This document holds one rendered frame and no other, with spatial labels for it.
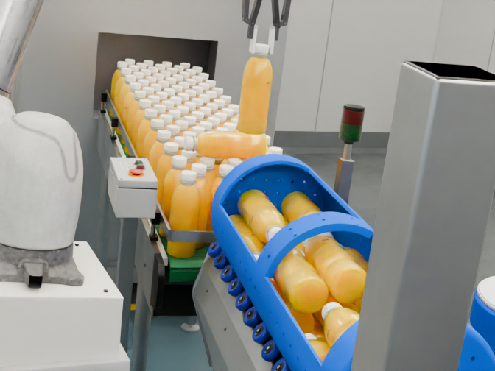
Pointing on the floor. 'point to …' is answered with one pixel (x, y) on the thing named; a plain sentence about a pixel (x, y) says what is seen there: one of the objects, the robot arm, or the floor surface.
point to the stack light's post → (343, 178)
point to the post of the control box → (126, 271)
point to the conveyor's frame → (141, 262)
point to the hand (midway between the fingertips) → (262, 40)
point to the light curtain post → (429, 220)
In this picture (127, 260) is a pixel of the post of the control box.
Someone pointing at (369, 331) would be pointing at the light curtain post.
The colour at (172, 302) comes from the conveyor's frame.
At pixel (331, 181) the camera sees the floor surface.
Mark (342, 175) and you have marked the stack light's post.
